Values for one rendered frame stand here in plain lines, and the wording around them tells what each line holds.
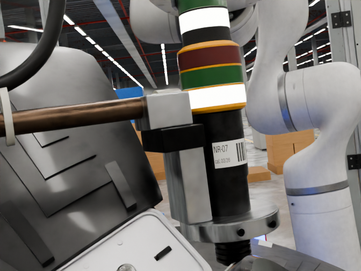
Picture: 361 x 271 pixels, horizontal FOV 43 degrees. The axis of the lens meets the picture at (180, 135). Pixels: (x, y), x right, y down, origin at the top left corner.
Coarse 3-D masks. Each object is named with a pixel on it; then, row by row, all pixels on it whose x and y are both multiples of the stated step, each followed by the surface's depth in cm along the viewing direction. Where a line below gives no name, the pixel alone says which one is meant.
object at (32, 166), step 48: (0, 48) 40; (48, 96) 35; (96, 96) 37; (0, 144) 31; (48, 144) 31; (96, 144) 32; (0, 192) 29; (48, 192) 29; (96, 192) 29; (144, 192) 30; (0, 240) 27; (48, 240) 27; (96, 240) 27
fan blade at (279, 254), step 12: (252, 240) 56; (204, 252) 50; (252, 252) 50; (264, 252) 50; (276, 252) 52; (288, 252) 54; (300, 252) 56; (216, 264) 46; (288, 264) 47; (300, 264) 48; (312, 264) 49; (324, 264) 52
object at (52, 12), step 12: (60, 0) 27; (48, 12) 27; (60, 12) 27; (48, 24) 27; (60, 24) 27; (48, 36) 26; (36, 48) 26; (48, 48) 26; (36, 60) 26; (12, 72) 26; (24, 72) 26; (36, 72) 26; (0, 84) 25; (12, 84) 26; (0, 96) 25; (12, 120) 25; (12, 132) 25; (12, 144) 26
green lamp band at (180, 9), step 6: (180, 0) 30; (186, 0) 30; (192, 0) 30; (198, 0) 29; (204, 0) 29; (210, 0) 29; (216, 0) 30; (222, 0) 30; (180, 6) 30; (186, 6) 30; (192, 6) 30; (198, 6) 29; (180, 12) 30
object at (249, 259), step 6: (246, 258) 23; (252, 258) 24; (258, 258) 24; (264, 258) 25; (234, 264) 23; (240, 264) 22; (246, 264) 22; (252, 264) 23; (258, 264) 24; (264, 264) 24; (270, 264) 25; (276, 264) 26; (228, 270) 23; (234, 270) 22; (240, 270) 22; (246, 270) 22; (252, 270) 22; (258, 270) 23; (264, 270) 24; (270, 270) 25; (276, 270) 25; (282, 270) 26; (288, 270) 27
